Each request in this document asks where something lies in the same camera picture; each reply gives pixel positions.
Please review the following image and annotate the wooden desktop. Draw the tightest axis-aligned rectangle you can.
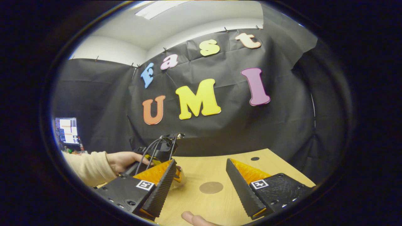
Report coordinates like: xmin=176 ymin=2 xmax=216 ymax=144
xmin=96 ymin=148 xmax=316 ymax=226

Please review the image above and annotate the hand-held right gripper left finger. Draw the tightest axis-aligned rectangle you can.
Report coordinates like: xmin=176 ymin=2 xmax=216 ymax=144
xmin=93 ymin=159 xmax=177 ymax=220

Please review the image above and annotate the black backdrop cloth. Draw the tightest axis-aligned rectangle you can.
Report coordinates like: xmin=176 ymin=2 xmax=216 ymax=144
xmin=52 ymin=5 xmax=349 ymax=186

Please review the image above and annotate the brown round coaster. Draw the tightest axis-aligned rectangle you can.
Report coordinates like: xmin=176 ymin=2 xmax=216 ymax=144
xmin=199 ymin=181 xmax=224 ymax=194

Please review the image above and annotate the computer monitor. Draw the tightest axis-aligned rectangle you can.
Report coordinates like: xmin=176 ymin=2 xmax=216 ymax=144
xmin=55 ymin=118 xmax=79 ymax=145

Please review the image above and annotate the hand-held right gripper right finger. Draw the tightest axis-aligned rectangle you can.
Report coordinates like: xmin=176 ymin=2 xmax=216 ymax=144
xmin=225 ymin=158 xmax=316 ymax=220

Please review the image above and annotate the ceiling light panel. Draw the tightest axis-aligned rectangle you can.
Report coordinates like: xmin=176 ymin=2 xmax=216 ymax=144
xmin=135 ymin=1 xmax=189 ymax=20

